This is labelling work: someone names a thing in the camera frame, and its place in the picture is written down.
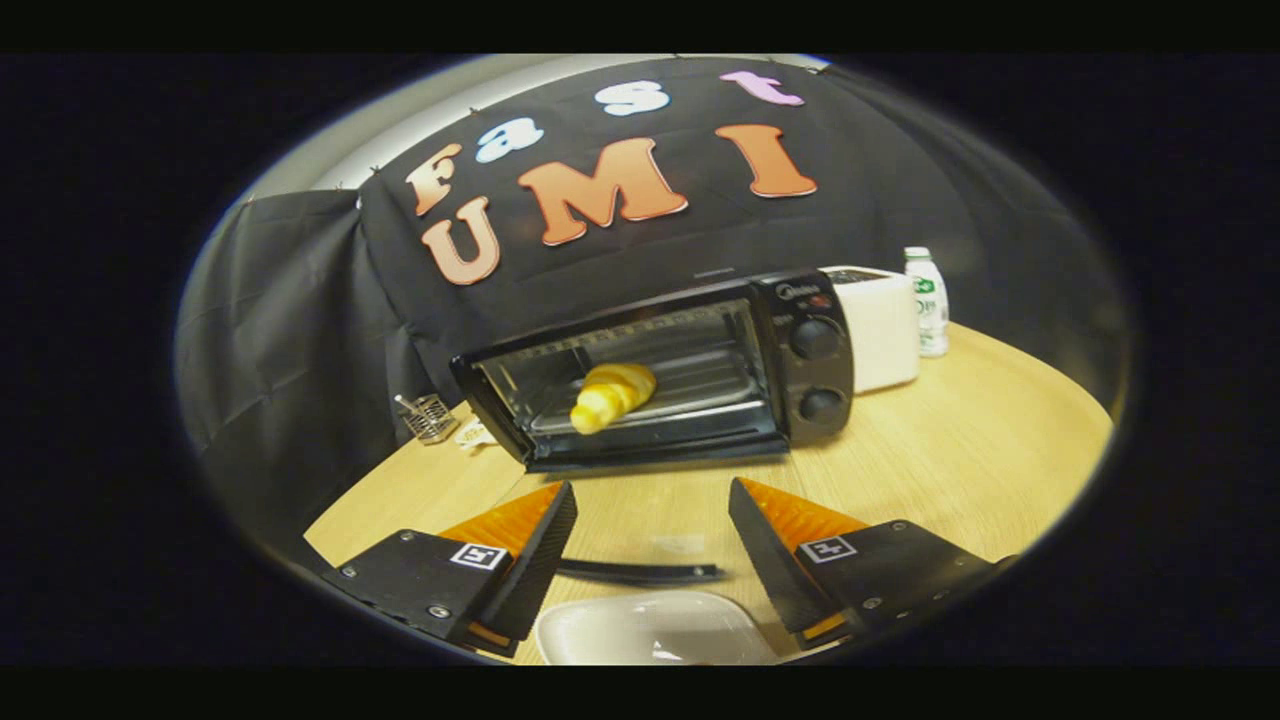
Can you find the metal mesh holder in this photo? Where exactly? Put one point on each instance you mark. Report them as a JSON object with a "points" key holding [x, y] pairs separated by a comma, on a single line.
{"points": [[430, 420]]}

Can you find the black toaster oven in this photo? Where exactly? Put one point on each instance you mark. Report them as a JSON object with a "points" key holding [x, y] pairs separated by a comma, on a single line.
{"points": [[815, 370]]}

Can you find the golden croissant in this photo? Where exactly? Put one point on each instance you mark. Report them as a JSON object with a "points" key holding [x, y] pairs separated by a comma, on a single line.
{"points": [[612, 395]]}

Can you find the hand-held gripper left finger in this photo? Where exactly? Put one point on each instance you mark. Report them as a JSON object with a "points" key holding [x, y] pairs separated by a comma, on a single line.
{"points": [[535, 570]]}

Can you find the white plastic bottle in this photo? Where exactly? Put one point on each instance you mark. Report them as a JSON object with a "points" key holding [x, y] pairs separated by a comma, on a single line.
{"points": [[930, 310]]}

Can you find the white pop-up toaster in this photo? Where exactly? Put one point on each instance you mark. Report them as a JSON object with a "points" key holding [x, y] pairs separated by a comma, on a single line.
{"points": [[885, 335]]}

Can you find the black backdrop cloth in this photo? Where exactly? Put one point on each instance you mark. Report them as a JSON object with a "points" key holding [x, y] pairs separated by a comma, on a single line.
{"points": [[300, 320]]}

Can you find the white plate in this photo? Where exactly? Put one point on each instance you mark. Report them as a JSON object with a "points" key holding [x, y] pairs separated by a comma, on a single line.
{"points": [[650, 630]]}

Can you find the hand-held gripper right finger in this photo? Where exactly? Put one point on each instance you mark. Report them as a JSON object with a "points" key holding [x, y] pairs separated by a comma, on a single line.
{"points": [[775, 560]]}

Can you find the small white dish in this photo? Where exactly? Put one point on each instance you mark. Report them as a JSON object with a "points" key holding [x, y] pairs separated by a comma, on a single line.
{"points": [[475, 435]]}

